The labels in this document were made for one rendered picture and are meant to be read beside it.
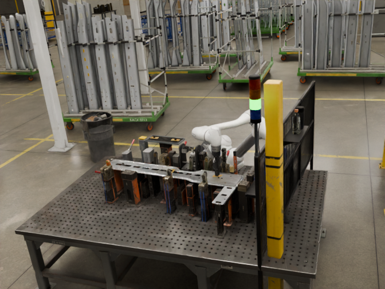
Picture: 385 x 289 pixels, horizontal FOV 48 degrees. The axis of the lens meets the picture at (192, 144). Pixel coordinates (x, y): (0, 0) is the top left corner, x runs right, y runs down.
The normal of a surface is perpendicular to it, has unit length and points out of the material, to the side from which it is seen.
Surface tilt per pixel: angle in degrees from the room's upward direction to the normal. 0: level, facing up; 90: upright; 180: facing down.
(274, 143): 90
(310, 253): 0
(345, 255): 0
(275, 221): 90
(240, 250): 0
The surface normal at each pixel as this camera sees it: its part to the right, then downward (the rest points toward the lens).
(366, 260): -0.08, -0.92
